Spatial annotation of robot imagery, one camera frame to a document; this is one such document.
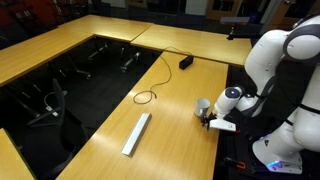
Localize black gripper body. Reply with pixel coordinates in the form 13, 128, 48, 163
207, 112, 218, 123

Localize white ceramic mug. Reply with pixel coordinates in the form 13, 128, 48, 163
194, 97, 212, 118

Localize red and black clamp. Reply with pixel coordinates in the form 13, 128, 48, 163
222, 156, 247, 170

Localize black rectangular power box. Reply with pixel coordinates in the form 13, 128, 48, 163
178, 55, 195, 71

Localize long silver metal bar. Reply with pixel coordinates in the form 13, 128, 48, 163
120, 112, 153, 158

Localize wooden door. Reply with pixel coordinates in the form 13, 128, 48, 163
206, 0, 243, 21

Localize black chair with metal legs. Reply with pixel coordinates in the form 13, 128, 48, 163
49, 54, 93, 81

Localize large black office chair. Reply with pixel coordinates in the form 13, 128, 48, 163
23, 78, 89, 179

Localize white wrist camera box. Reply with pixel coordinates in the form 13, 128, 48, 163
209, 118, 238, 133

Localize thin black cable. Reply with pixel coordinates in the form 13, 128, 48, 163
132, 45, 194, 105

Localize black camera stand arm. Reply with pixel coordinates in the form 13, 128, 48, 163
226, 24, 254, 42

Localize grey flat camera plate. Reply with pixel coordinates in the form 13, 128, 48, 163
219, 16, 251, 25

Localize white charger cable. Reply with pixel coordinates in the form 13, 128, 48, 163
43, 90, 69, 118

